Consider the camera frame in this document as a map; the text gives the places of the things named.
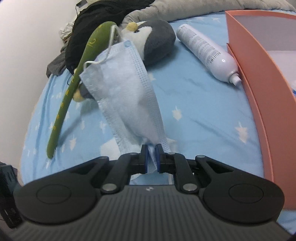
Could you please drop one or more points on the blue patterned bedsheet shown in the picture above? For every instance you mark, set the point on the blue patterned bedsheet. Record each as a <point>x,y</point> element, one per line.
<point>201,116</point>

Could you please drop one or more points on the dark grey blanket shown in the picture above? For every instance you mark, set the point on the dark grey blanket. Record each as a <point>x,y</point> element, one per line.
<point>57,66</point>

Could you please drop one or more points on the light blue face mask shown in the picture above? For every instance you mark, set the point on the light blue face mask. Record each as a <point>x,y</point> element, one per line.
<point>118,81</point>

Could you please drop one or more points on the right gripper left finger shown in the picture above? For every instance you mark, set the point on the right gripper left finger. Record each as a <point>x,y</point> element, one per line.
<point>122,170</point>

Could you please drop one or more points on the grey duvet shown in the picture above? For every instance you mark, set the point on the grey duvet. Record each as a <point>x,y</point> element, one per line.
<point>178,9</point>

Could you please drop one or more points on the orange cardboard box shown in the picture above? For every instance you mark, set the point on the orange cardboard box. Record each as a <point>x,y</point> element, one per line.
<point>263,44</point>

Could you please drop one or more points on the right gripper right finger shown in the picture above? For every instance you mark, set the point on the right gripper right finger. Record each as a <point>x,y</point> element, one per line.
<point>177,165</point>

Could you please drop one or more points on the long green plush stick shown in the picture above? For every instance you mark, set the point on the long green plush stick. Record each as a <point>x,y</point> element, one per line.
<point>101,38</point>

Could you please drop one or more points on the grey penguin plush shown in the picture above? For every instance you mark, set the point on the grey penguin plush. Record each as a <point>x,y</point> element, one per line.
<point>153,39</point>

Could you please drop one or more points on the white spray can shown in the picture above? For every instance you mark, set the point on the white spray can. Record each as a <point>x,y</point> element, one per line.
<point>219,62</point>

